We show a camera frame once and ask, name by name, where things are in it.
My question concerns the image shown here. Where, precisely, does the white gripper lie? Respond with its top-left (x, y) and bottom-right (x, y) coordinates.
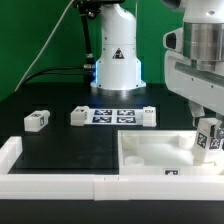
top-left (163, 28), bottom-right (224, 139)

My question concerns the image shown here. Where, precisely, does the white square tabletop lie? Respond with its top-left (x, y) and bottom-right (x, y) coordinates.
top-left (118, 130), bottom-right (224, 176)

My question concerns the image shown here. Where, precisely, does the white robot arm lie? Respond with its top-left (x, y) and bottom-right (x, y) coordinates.
top-left (91, 0), bottom-right (224, 139)

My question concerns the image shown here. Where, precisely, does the fiducial marker sheet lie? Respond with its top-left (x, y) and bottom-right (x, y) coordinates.
top-left (85, 109), bottom-right (143, 125)

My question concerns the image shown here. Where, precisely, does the white U-shaped fence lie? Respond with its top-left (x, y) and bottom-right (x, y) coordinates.
top-left (0, 137), bottom-right (224, 201)

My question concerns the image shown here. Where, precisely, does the black cable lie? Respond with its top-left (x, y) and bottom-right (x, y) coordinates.
top-left (20, 65), bottom-right (95, 88)

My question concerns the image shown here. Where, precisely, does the grey cable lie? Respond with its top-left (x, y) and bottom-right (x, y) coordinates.
top-left (14, 0), bottom-right (75, 92)

